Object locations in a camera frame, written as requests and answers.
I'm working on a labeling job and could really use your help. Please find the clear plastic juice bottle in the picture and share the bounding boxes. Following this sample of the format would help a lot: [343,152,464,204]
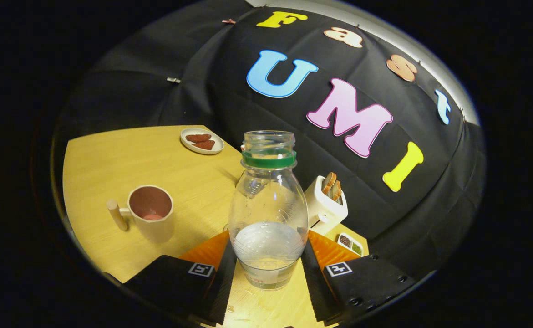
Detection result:
[228,130,309,291]

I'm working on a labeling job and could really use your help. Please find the white toaster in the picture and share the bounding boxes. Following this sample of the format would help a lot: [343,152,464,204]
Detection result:
[304,175,349,236]

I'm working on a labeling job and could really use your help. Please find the cream cup with wooden handle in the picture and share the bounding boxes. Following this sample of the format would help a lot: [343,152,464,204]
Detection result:
[107,185,175,244]

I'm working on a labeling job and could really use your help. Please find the black backdrop cloth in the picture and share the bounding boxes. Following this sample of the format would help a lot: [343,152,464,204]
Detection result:
[55,0,487,278]

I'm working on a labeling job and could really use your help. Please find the white divided bean tray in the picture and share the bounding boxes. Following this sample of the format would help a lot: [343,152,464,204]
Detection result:
[337,232,364,256]

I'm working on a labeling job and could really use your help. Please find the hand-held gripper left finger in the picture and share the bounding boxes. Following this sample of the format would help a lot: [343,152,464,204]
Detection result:
[123,231,238,326]

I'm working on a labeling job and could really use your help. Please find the wooden table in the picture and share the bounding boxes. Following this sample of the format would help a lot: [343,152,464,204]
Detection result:
[61,125,371,328]

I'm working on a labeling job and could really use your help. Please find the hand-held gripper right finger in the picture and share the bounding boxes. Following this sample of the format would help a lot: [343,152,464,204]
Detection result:
[300,230,416,325]

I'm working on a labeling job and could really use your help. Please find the round white plate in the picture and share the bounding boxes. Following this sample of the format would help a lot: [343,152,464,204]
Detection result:
[180,128,225,155]

